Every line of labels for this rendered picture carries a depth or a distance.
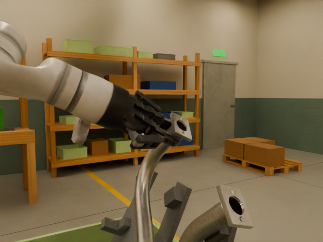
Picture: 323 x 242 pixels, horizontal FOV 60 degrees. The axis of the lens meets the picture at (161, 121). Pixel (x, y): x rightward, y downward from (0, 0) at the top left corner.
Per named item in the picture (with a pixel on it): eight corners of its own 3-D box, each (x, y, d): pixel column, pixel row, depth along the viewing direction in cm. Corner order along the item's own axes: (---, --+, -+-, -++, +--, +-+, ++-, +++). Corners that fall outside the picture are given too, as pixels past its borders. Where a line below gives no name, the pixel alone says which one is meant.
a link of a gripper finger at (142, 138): (128, 144, 46) (152, 140, 51) (133, 153, 46) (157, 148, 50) (136, 134, 45) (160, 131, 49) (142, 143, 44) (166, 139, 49)
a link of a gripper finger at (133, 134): (119, 128, 47) (129, 127, 49) (132, 150, 46) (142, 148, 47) (126, 119, 46) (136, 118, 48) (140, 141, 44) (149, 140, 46)
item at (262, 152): (222, 161, 565) (222, 139, 561) (252, 156, 601) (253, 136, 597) (268, 176, 458) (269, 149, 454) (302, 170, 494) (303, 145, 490)
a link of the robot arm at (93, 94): (87, 113, 54) (55, 100, 52) (114, 71, 48) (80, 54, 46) (80, 149, 48) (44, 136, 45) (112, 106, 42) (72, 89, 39)
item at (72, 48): (200, 156, 602) (201, 51, 581) (52, 178, 445) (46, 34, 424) (185, 152, 648) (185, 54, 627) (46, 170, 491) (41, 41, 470)
